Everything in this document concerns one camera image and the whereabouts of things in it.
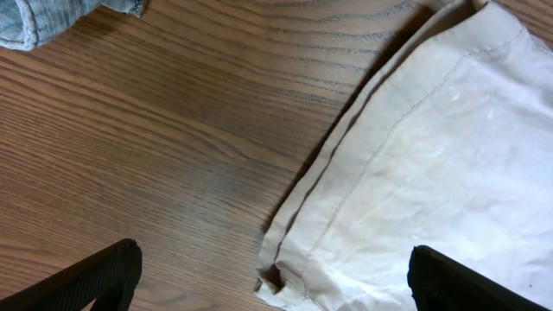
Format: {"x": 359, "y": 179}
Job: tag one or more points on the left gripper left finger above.
{"x": 105, "y": 280}

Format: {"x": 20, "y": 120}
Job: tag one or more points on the beige khaki shorts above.
{"x": 448, "y": 145}

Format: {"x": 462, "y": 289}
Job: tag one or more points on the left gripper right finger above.
{"x": 439, "y": 283}

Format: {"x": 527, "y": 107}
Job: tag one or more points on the folded light blue denim shorts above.
{"x": 29, "y": 24}

